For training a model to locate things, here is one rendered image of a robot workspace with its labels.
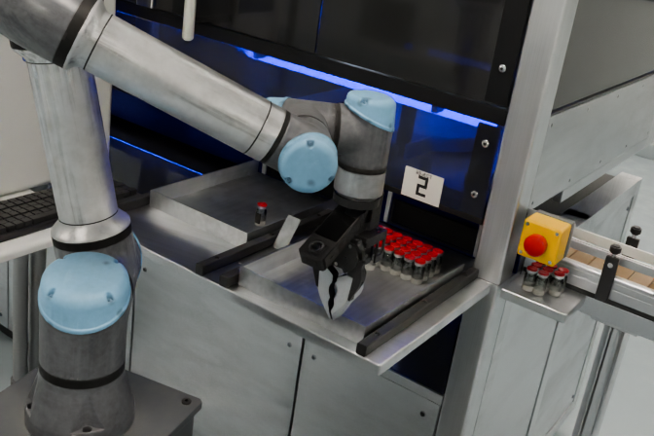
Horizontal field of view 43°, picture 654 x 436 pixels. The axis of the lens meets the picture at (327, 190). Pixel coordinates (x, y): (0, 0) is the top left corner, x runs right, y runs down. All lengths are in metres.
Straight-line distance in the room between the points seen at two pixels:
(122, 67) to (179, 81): 0.07
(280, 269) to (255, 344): 0.53
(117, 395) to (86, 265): 0.19
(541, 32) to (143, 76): 0.73
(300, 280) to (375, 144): 0.38
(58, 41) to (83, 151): 0.23
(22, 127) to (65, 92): 0.76
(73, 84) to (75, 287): 0.27
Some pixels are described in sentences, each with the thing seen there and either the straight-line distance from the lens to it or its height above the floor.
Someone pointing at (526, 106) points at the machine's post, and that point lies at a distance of 1.49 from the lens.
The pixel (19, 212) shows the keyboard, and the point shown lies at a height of 0.83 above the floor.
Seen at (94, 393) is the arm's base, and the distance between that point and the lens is 1.18.
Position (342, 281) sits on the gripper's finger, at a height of 0.98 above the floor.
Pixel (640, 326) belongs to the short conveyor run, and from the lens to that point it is 1.64.
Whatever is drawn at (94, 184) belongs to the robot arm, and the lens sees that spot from 1.20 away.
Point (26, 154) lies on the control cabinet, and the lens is 1.94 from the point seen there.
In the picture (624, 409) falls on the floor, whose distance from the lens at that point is 3.08.
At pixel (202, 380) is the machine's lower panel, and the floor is 0.32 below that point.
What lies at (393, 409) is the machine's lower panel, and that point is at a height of 0.52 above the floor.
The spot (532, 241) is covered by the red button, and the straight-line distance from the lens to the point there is 1.50.
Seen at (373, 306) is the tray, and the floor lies 0.88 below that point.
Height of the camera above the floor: 1.56
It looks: 21 degrees down
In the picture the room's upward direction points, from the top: 8 degrees clockwise
